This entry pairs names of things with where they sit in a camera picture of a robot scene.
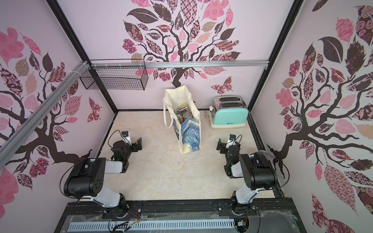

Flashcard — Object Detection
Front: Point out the cream canvas tote bag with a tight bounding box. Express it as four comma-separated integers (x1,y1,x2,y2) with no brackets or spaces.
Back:
163,85,202,154

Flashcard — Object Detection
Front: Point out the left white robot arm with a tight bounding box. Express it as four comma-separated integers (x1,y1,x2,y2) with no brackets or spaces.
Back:
59,137,142,218

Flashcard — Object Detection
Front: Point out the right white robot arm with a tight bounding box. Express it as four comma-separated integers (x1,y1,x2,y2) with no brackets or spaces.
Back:
217,139,283,216

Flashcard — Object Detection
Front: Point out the mint green toaster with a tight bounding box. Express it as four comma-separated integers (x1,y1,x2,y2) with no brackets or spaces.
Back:
208,95,249,129

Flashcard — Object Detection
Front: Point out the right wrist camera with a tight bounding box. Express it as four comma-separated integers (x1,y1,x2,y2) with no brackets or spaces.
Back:
226,134,237,148

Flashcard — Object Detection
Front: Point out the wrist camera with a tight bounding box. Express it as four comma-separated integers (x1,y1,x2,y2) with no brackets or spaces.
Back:
226,134,237,148
120,131,132,145

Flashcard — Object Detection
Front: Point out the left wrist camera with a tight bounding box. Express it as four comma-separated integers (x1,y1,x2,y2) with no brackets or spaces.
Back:
120,131,132,145

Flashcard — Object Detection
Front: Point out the black wire basket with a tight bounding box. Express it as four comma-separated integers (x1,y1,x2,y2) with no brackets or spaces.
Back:
80,58,149,91

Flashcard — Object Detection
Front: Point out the white slotted cable duct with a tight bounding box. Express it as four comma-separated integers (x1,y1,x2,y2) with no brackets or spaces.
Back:
62,219,236,233

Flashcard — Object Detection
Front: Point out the aluminium rail back wall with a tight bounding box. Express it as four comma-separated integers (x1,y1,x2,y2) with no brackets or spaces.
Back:
90,59,269,69

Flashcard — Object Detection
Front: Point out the aluminium rail wall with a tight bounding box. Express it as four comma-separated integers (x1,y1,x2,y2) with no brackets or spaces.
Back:
1,61,89,168
90,59,269,69

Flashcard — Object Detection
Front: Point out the black base frame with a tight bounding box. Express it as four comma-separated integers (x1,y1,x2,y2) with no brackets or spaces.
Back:
55,198,306,233

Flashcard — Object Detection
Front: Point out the aluminium rail left wall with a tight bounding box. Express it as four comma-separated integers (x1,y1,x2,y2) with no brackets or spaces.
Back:
1,61,89,168

